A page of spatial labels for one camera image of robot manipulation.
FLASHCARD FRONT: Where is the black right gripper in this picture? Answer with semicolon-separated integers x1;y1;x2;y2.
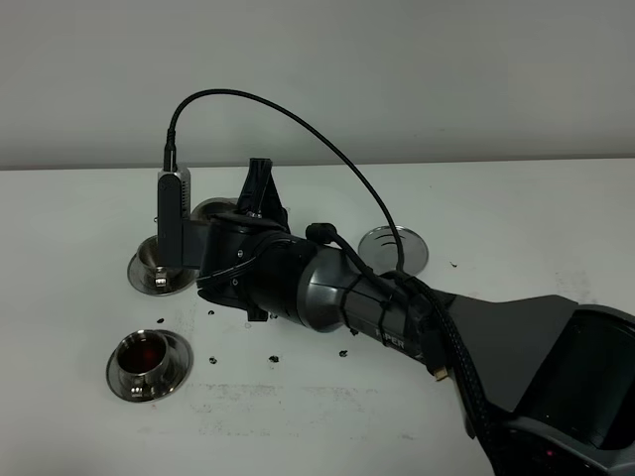
184;158;290;321

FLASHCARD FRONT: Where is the near stainless steel saucer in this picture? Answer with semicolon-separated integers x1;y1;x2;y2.
105;329;193;403

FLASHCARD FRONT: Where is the stainless steel saucer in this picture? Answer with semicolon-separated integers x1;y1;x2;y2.
127;251;197;296
105;329;193;403

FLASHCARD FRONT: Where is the stainless steel teapot coaster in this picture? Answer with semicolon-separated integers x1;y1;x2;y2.
357;225;429;276

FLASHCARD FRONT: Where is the far stainless steel saucer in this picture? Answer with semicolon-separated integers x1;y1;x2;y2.
127;251;197;296

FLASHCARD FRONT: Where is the far stainless steel teacup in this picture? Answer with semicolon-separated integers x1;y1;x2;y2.
137;235;183;290

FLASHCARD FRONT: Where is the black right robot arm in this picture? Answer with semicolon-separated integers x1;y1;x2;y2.
182;160;634;475

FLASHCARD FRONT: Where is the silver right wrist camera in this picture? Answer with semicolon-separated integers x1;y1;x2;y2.
157;168;191;269

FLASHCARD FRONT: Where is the near stainless steel teacup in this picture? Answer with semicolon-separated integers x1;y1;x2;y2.
115;330;169;401

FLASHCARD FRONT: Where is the stainless steel teacup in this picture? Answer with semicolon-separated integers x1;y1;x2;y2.
137;235;183;290
115;330;169;401

